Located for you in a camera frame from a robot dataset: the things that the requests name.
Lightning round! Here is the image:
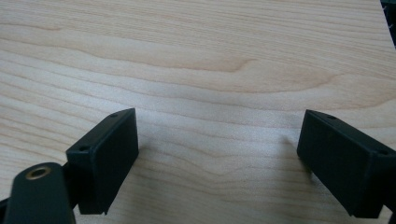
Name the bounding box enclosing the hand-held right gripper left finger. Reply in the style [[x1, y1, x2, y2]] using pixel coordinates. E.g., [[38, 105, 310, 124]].
[[65, 107, 140, 216]]

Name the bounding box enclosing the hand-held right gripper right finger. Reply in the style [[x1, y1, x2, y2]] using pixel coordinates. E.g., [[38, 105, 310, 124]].
[[296, 108, 396, 219]]

